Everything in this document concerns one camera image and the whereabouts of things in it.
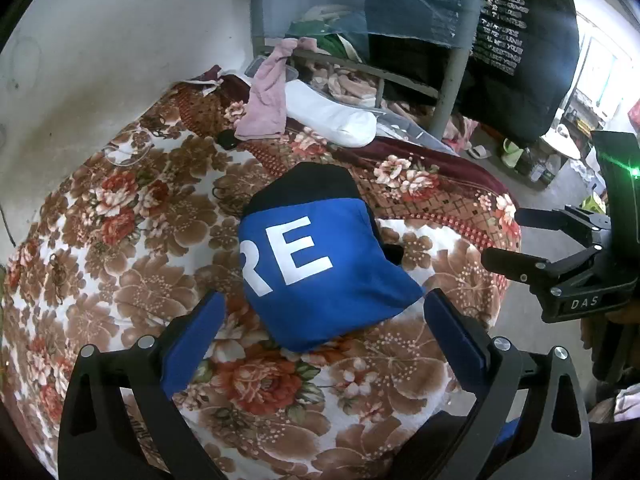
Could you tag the black printed shirt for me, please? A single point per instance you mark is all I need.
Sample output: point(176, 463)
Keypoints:
point(525, 85)

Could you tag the white sock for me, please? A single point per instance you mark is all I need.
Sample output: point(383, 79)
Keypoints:
point(330, 115)

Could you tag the window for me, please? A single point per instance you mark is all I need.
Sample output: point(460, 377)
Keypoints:
point(600, 60)

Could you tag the white round table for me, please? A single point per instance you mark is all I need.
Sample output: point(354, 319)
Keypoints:
point(570, 145)

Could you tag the white slipper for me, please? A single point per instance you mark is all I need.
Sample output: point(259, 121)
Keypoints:
point(480, 151)

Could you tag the denim cloth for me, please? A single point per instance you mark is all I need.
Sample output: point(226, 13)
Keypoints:
point(425, 0)

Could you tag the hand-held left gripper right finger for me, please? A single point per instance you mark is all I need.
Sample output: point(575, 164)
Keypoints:
point(452, 340)

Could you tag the yellow-green slipper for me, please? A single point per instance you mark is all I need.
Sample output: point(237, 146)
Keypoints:
point(511, 152)

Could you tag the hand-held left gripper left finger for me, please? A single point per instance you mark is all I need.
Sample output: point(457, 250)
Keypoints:
point(195, 340)

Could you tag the pink cloth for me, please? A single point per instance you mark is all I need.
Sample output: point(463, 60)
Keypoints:
point(265, 105)

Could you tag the blue and black jacket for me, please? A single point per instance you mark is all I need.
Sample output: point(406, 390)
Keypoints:
point(320, 300)

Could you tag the green cloth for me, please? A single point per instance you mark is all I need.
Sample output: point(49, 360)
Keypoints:
point(330, 42)

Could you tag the grey metal bed frame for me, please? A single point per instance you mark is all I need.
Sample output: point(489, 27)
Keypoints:
point(450, 90)

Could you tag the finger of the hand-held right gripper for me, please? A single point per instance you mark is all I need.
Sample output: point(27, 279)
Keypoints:
point(545, 216)
point(515, 260)

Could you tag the small black object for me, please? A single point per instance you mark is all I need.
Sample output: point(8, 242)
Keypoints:
point(227, 139)

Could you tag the clear plastic jug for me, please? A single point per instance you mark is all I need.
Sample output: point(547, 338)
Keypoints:
point(550, 165)

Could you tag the floral blanket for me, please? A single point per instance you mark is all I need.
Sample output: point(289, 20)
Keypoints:
point(150, 280)

